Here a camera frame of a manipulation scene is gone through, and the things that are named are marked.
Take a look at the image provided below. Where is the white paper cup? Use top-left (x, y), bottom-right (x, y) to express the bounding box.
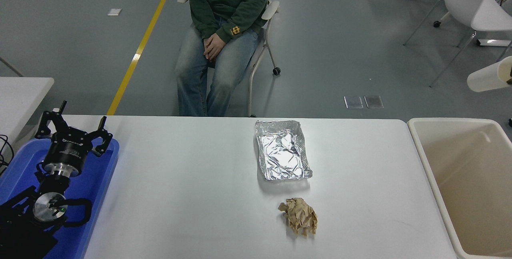
top-left (467, 56), bottom-right (512, 92)

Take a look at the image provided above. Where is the blue plastic tray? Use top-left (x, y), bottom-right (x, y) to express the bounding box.
top-left (0, 137), bottom-right (120, 259)

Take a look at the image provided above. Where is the crumpled tan paper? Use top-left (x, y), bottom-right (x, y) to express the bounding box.
top-left (278, 198), bottom-right (319, 237)

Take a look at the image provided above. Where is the large pale plastic bin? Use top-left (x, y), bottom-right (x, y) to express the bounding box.
top-left (407, 118), bottom-right (512, 259)

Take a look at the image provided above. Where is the black cable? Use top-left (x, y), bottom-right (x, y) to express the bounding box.
top-left (0, 134), bottom-right (16, 175)

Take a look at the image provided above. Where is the person's left hand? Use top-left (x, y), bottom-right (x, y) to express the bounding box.
top-left (208, 33), bottom-right (227, 60)

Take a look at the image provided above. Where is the grey chair with casters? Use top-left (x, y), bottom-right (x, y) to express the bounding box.
top-left (177, 0), bottom-right (281, 118)

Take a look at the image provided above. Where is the silver foil tray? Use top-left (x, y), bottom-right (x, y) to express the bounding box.
top-left (255, 120), bottom-right (313, 181)

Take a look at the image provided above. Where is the white table foot bar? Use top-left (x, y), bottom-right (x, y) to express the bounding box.
top-left (477, 38), bottom-right (512, 47)

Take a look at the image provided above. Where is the white side table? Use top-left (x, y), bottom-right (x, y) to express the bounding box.
top-left (0, 77), bottom-right (55, 147)

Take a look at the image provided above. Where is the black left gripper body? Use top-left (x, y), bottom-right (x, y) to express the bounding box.
top-left (44, 131), bottom-right (95, 169)

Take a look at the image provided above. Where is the person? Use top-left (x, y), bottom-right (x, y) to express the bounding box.
top-left (175, 0), bottom-right (275, 117)

